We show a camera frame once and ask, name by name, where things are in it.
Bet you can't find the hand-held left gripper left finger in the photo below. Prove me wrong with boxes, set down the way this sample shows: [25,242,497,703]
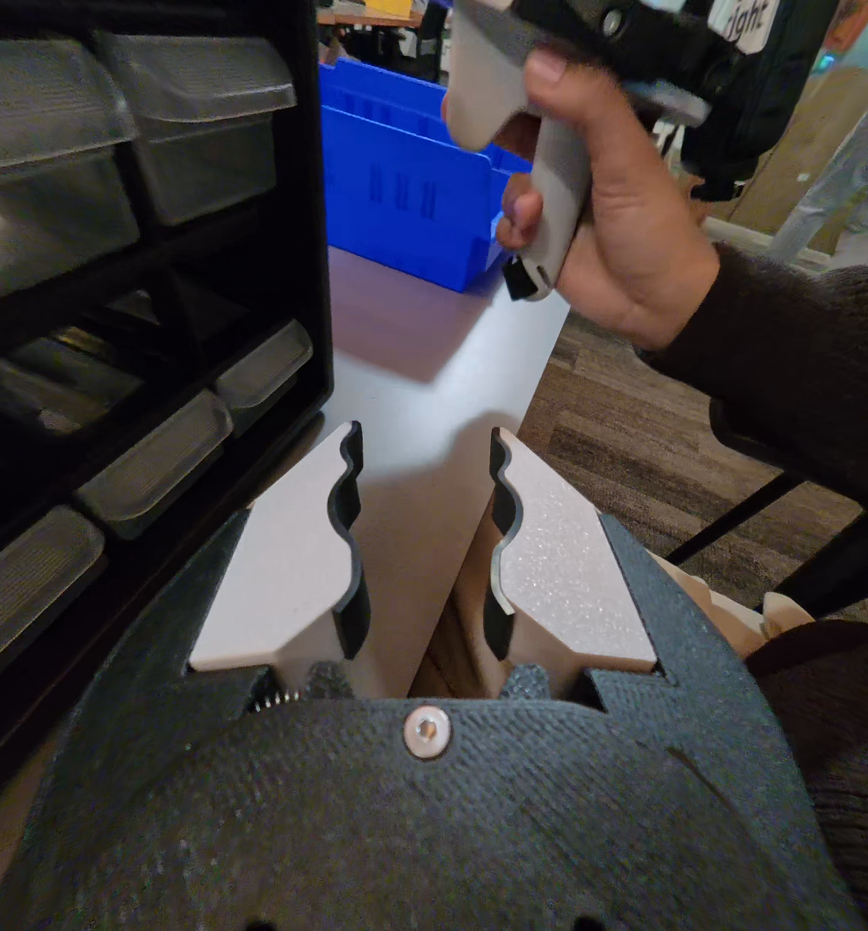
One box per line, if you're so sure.
[189,420,371,674]

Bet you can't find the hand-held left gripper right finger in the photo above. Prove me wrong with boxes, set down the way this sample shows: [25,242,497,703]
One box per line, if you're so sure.
[481,428,659,674]

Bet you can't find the set of clear cabinet drawers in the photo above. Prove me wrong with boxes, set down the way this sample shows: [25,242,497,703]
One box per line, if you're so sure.
[0,32,315,685]

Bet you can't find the black drawer cabinet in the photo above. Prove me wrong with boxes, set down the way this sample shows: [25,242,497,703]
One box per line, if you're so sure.
[0,0,335,823]

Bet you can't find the grey desk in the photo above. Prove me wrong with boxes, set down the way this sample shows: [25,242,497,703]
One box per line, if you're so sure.
[0,246,572,931]

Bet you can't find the person's right hand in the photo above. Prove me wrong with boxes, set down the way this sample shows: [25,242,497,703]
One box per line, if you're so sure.
[441,47,722,352]

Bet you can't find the person's tan trousers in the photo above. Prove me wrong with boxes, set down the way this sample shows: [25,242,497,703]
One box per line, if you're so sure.
[652,553,817,659]

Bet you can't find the blue plastic bin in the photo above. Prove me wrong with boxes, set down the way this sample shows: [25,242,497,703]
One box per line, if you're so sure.
[319,57,533,293]

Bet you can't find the person's dark knit sweater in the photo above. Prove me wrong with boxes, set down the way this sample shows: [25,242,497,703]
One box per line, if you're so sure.
[747,618,868,931]

